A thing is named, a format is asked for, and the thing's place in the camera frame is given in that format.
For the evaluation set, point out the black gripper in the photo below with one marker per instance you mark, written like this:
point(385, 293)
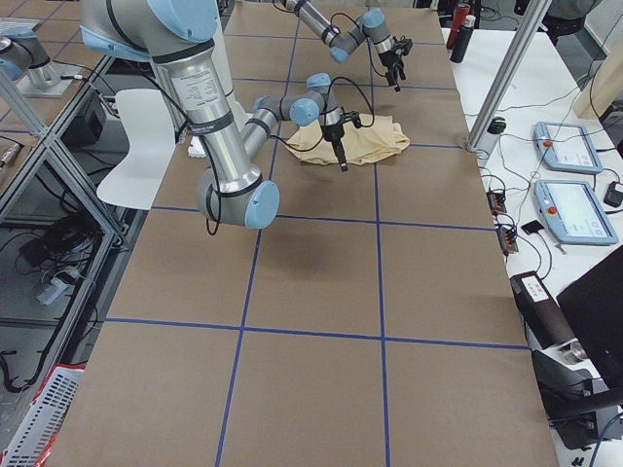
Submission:
point(334, 131)
point(389, 61)

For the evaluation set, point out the white perforated basket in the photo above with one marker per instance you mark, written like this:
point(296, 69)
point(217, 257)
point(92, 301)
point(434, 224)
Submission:
point(35, 437)

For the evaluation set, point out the far teach pendant tablet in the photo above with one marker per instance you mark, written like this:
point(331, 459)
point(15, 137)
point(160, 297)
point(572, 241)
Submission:
point(566, 147)

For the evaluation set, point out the teach pendant tablet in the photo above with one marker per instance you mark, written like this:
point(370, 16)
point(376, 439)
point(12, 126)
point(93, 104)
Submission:
point(566, 147)
point(572, 213)

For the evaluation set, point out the black labelled box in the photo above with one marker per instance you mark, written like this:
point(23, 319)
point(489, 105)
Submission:
point(540, 310)

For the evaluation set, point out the black water bottle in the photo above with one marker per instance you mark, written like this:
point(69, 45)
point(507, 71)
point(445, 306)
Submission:
point(463, 38)

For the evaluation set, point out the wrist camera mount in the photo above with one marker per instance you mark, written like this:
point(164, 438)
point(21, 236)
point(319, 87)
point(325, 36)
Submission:
point(402, 46)
point(351, 117)

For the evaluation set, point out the cream long-sleeve graphic shirt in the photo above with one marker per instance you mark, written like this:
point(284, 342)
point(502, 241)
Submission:
point(362, 145)

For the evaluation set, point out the white moulded chair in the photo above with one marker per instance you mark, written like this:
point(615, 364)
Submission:
point(136, 179)

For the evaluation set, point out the red water bottle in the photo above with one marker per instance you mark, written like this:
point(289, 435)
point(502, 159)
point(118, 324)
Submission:
point(461, 10)

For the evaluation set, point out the near teach pendant tablet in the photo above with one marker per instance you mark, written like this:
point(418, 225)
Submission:
point(572, 213)

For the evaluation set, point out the black monitor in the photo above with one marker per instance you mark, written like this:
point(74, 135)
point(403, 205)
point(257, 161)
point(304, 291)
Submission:
point(592, 306)

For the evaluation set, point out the aluminium frame post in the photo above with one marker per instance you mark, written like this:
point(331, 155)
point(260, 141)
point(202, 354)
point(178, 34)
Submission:
point(520, 42)

